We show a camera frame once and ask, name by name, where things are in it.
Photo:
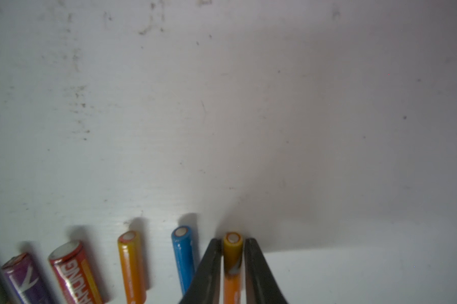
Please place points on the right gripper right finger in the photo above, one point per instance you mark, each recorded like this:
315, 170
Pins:
261, 286

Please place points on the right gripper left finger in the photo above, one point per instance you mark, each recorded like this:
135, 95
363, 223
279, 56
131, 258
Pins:
205, 287

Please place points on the orange slim battery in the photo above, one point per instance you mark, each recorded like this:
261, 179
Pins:
232, 262

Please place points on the light blue slim battery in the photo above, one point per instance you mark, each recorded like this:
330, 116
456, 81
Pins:
182, 242

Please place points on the orange yellow battery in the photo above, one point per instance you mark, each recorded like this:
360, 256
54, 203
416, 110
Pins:
131, 260

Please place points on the red battery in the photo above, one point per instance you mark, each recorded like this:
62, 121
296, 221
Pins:
74, 275

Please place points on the purple battery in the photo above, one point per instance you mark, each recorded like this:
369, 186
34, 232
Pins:
23, 277

